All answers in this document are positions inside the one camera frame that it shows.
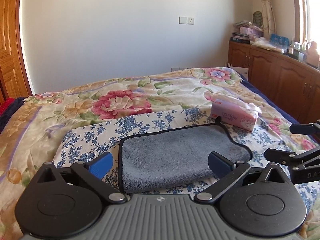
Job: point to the dark green woven fan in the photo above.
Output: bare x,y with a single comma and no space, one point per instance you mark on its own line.
257,18

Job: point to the pink box on cabinet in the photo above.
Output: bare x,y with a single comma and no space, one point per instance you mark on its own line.
252,31

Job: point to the red and navy blanket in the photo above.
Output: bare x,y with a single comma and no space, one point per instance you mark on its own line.
8,108

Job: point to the dark books stack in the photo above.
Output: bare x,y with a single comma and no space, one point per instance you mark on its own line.
240,38

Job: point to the wooden sideboard cabinet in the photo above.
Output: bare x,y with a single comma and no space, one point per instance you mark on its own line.
292,85

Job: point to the purple and grey microfibre towel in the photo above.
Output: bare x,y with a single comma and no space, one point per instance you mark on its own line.
175,157

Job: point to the floral beige bed quilt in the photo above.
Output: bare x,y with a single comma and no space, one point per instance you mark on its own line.
34,133

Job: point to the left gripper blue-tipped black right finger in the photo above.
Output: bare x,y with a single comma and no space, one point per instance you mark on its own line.
239,183

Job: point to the blue packet on cabinet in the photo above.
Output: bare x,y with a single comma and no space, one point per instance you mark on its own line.
279,41

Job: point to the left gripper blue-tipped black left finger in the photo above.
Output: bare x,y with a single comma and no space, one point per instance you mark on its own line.
81,183

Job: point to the wooden door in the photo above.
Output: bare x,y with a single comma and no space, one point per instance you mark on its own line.
14,80

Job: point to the pink cotton tissue pack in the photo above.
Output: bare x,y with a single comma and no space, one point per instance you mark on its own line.
239,114

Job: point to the blue floral white cloth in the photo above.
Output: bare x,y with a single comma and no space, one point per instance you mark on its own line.
84,143

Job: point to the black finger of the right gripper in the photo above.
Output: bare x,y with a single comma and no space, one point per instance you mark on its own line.
306,129
303,168

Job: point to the white wall switch socket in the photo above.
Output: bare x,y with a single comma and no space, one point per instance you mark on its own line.
186,20

